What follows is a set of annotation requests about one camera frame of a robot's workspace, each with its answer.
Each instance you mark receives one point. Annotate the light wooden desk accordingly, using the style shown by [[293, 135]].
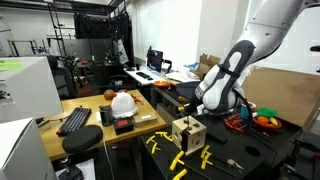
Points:
[[93, 103]]

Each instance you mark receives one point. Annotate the black monitor with lit screen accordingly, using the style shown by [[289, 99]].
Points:
[[155, 60]]

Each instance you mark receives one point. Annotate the black box with red label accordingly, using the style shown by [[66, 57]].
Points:
[[123, 130]]

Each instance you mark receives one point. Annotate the wooden shape sorter box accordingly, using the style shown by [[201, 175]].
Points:
[[197, 133]]

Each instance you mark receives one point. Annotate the large brown cardboard sheet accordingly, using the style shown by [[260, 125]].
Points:
[[286, 93]]

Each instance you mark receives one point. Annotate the black mesh office chair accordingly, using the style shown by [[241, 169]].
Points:
[[100, 73]]

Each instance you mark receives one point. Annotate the white paper stack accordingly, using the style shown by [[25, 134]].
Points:
[[181, 76]]

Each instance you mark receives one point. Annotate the orange toy fruit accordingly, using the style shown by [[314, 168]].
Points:
[[262, 120]]

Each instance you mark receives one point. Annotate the dark cylindrical mug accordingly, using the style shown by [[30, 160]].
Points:
[[106, 116]]

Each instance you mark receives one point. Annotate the black headphones on stand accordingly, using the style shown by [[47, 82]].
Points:
[[167, 65]]

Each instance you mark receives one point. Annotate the plain white cabinet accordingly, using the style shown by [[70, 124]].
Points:
[[20, 150]]

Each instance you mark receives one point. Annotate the navy plastic tote lid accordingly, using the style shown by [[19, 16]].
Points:
[[186, 90]]

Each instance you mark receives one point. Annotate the green toy vegetable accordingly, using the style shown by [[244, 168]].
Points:
[[266, 112]]

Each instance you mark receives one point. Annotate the black wedge hex key stand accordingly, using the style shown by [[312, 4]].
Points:
[[215, 136]]

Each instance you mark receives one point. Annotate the yellow toy fruit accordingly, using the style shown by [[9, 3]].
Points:
[[274, 121]]

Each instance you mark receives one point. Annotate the small black keyboard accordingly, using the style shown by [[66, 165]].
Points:
[[143, 75]]

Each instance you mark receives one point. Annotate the green sticky note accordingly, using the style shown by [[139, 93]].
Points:
[[10, 65]]

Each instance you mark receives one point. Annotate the yellow block on mat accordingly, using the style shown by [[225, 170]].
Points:
[[204, 151]]

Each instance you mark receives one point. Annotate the small tan box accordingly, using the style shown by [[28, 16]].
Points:
[[145, 120]]

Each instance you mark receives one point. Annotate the orange bowl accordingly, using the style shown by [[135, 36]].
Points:
[[161, 84]]

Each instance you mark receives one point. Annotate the black round stool cushion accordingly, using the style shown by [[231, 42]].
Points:
[[82, 139]]

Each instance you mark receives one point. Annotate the open cardboard box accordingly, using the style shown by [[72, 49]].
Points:
[[206, 63]]

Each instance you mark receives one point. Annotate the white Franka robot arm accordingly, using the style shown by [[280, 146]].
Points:
[[266, 30]]

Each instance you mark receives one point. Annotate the black hanging curtain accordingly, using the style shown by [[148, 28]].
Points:
[[96, 25]]

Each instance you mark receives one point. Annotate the white desk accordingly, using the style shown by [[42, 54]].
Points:
[[133, 72]]

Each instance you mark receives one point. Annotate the black metal rack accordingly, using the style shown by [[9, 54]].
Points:
[[56, 23]]

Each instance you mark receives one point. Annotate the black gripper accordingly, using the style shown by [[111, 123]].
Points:
[[197, 105]]

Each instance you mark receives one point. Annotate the red plastic bowl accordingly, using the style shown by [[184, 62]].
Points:
[[266, 126]]

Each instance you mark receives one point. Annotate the brown round object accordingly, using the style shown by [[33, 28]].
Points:
[[109, 95]]

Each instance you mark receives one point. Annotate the blue cup with red rim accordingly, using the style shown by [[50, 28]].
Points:
[[245, 113]]

